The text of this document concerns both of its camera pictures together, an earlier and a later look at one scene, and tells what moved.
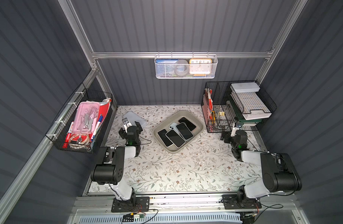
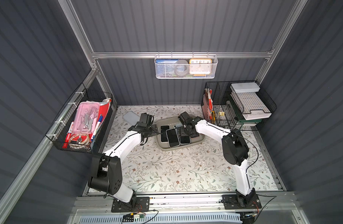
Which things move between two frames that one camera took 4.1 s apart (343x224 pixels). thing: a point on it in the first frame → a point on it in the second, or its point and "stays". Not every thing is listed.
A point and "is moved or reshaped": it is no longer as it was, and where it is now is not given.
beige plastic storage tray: [174, 118] is moved or reshaped
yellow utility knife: [213, 117] stays
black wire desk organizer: [244, 103] stays
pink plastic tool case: [86, 117] stays
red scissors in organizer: [210, 101] stays
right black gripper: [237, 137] → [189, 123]
